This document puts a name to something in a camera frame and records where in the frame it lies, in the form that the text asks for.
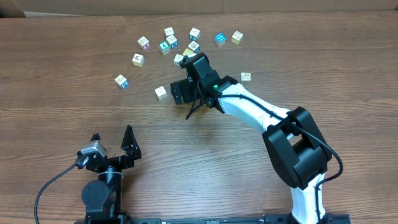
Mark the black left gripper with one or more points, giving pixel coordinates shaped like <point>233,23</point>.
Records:
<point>131,150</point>

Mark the white elephant block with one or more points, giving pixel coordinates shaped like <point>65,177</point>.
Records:
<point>245,77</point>

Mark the plain white front block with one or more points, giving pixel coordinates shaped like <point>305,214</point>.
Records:
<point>161,92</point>

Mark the plain white block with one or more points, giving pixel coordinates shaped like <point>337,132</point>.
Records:
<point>161,92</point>
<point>177,59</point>

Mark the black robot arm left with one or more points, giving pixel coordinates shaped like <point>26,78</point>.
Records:
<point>103,197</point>

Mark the yellow top block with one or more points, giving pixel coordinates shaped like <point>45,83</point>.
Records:
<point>187,52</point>

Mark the plain white block centre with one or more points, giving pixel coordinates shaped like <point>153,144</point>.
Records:
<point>177,59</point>

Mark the white block animal top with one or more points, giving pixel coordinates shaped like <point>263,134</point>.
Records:
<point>194,46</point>

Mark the blue top block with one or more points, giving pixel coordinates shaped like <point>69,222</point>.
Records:
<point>219,39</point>

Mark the white block green side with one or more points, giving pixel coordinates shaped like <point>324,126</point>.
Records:
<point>194,34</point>

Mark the white block far right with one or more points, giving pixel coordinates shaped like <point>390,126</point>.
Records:
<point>237,37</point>

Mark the white block blue X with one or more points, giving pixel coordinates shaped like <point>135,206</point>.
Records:
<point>172,40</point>

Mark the green number 4 block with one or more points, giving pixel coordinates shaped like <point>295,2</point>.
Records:
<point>164,47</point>

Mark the white block blue side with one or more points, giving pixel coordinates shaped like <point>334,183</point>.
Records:
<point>121,81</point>

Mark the white block top back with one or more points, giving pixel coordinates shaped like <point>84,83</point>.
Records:
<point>169,31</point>

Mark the white block yellow side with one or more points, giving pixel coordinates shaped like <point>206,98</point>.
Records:
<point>138,60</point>

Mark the white block red side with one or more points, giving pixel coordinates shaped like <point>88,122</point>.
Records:
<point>143,43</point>

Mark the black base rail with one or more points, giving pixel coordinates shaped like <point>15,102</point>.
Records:
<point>265,219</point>

